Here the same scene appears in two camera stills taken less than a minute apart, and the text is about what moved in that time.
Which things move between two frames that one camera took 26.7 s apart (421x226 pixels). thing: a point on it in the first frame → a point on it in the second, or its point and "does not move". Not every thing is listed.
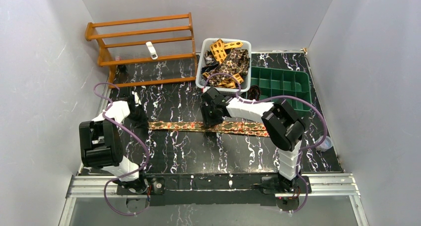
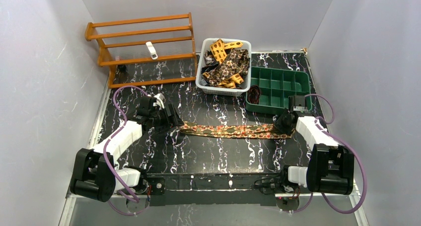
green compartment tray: [272, 82] does not move
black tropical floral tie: [236, 62] does not move
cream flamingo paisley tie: [254, 129] does not move
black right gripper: [210, 119] → [284, 124]
